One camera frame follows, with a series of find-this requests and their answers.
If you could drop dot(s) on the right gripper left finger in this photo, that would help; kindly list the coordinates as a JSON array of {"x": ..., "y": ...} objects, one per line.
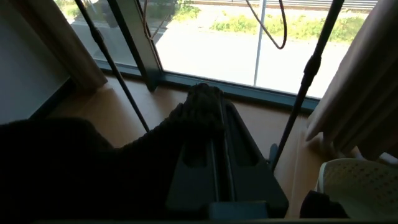
[{"x": 192, "y": 186}]

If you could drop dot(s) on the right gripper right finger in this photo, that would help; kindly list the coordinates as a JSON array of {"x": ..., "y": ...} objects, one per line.
[{"x": 248, "y": 186}]

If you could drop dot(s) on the black garment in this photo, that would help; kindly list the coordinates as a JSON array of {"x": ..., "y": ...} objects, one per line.
[{"x": 77, "y": 171}]

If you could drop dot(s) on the white laundry basket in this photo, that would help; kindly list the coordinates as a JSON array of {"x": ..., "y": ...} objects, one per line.
[{"x": 357, "y": 186}]

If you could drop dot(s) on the black clothes rack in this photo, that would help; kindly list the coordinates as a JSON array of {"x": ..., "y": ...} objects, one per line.
[{"x": 311, "y": 68}]

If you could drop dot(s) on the window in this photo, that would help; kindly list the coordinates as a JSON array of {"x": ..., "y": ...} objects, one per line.
[{"x": 202, "y": 53}]

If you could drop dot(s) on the brown curtain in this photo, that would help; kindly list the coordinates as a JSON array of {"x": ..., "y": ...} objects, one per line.
[
  {"x": 367, "y": 93},
  {"x": 62, "y": 46}
]

